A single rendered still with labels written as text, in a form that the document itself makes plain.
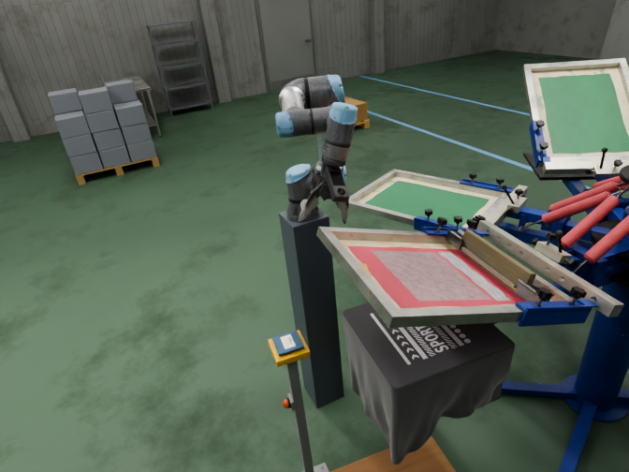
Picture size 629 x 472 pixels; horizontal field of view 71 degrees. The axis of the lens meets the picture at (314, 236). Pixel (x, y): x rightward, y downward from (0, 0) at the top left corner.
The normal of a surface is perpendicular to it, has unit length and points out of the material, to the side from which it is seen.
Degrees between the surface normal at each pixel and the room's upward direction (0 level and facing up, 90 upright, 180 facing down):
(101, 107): 90
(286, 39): 90
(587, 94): 32
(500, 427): 0
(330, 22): 90
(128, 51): 90
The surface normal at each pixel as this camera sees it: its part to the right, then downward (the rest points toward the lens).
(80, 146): 0.44, 0.41
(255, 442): -0.09, -0.87
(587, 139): -0.17, -0.47
